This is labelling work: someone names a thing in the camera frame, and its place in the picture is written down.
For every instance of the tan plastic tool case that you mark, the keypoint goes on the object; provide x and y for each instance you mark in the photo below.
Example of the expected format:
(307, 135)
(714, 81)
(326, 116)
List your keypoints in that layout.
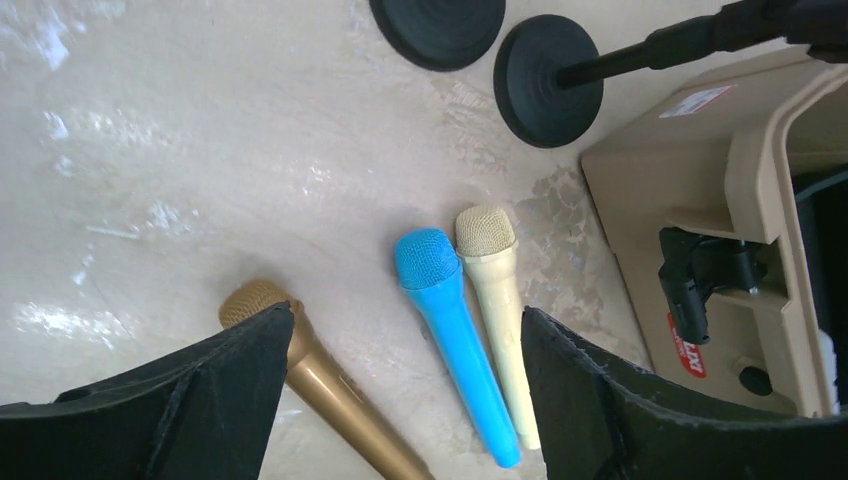
(719, 158)

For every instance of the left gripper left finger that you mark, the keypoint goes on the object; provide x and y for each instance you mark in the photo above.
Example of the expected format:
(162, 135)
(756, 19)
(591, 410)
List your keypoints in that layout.
(203, 412)

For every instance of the blue microphone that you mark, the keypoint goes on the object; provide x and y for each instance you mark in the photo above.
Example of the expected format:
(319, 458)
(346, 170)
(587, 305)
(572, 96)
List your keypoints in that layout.
(431, 275)

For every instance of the brown gold microphone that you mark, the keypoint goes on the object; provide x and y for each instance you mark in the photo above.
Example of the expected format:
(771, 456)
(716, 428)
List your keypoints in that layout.
(322, 383)

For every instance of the cream beige microphone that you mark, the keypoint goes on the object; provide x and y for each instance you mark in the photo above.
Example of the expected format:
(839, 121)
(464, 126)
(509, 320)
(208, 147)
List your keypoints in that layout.
(487, 246)

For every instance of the black stand with brown mic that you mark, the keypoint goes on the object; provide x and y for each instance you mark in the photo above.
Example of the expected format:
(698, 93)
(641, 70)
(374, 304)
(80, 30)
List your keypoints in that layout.
(439, 35)

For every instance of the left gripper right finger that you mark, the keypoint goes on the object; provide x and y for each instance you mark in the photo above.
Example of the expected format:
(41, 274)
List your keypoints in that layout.
(600, 416)

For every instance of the black stand with blue mic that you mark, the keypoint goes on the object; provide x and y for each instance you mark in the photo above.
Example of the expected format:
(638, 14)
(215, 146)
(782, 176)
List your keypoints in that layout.
(549, 77)

